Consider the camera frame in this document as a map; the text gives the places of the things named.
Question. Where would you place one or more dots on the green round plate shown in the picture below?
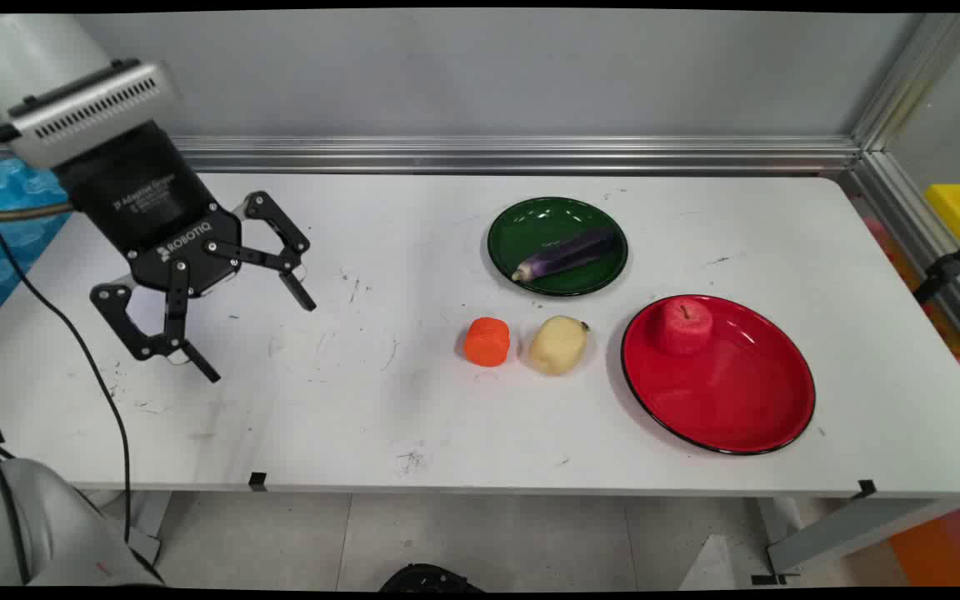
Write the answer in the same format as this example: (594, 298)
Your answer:
(563, 218)

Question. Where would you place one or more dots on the purple toy eggplant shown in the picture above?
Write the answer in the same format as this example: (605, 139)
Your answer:
(567, 254)

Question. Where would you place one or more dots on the red toy apple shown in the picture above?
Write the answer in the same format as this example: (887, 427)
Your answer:
(684, 327)

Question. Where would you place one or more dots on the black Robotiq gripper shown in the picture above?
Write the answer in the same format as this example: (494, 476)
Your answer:
(151, 208)

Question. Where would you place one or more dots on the orange toy carrot piece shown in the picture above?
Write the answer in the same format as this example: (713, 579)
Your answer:
(487, 342)

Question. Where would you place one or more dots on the grey upright table leg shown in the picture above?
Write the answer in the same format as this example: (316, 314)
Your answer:
(149, 525)

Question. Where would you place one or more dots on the long aluminium frame rail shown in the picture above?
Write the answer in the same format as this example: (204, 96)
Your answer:
(530, 154)

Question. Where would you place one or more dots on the yellow toy potato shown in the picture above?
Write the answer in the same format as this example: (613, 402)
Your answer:
(557, 344)

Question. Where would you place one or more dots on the red round plate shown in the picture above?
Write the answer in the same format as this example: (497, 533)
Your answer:
(722, 387)

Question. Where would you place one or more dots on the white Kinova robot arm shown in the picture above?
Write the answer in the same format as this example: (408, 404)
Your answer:
(22, 58)

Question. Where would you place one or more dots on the short aluminium frame rail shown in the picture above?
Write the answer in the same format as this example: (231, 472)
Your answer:
(922, 242)

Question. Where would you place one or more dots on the black tape marker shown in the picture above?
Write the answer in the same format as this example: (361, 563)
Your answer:
(867, 488)
(257, 481)

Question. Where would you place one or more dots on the grey slanted table leg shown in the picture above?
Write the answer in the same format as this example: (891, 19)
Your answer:
(847, 533)

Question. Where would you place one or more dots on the aluminium frame post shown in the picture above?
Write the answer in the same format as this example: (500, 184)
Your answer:
(913, 83)

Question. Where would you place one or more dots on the orange box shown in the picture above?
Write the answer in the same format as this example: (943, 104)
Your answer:
(942, 546)

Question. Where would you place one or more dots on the black object on floor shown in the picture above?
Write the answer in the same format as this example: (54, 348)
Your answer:
(430, 579)

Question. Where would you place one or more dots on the blue plastic wrap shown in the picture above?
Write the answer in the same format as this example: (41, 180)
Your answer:
(5, 208)

